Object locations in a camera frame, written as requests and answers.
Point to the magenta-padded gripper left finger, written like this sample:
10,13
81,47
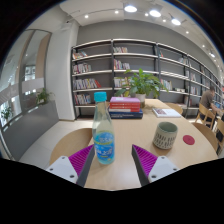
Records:
63,168

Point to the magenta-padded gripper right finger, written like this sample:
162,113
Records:
161,168

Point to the clear bottle with teal cap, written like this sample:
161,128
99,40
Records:
104,146

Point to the light wooden chair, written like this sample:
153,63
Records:
70,143
206,135
175,107

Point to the grey patterned ceramic mug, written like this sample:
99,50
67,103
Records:
165,138

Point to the flat round red coaster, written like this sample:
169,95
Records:
188,139

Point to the white magazine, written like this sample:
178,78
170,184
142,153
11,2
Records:
166,112

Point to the dark blue book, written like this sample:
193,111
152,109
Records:
126,115

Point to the slatted wooden chair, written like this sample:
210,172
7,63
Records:
204,115
220,128

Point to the red book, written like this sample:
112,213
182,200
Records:
125,105
125,109

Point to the small green potted plant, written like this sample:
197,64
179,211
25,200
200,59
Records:
42,96
6,113

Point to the pink book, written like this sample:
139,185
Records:
125,99

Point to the green potted plant white pot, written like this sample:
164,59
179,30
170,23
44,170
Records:
141,83

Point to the grey shelf unit with books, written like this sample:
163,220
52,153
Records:
96,72

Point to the ceiling lights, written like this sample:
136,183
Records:
130,8

